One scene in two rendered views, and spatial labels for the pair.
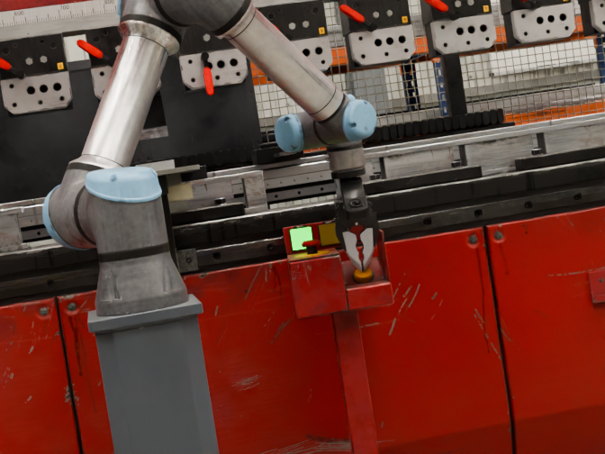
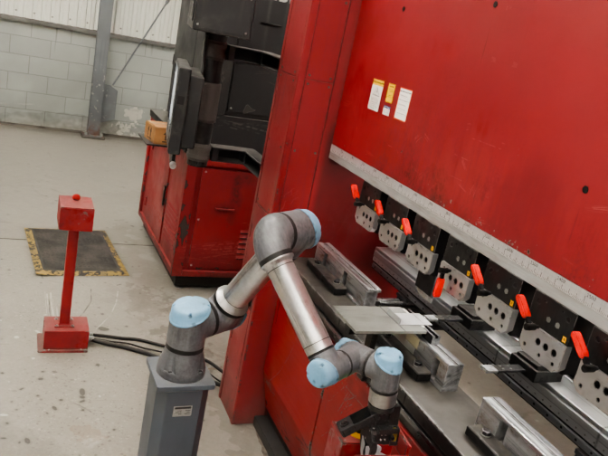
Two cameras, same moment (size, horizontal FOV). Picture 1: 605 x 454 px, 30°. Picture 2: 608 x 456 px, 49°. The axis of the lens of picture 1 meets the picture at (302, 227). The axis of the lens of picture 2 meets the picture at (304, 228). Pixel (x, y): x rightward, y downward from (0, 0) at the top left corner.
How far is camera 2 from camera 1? 2.41 m
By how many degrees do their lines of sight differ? 74
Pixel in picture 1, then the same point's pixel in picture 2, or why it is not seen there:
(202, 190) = (422, 348)
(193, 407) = (150, 426)
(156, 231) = (175, 342)
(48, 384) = not seen: hidden behind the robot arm
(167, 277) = (173, 365)
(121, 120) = (236, 280)
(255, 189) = (441, 373)
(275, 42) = (280, 291)
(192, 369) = (155, 412)
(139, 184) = (175, 316)
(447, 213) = not seen: outside the picture
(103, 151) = (225, 289)
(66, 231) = not seen: hidden behind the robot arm
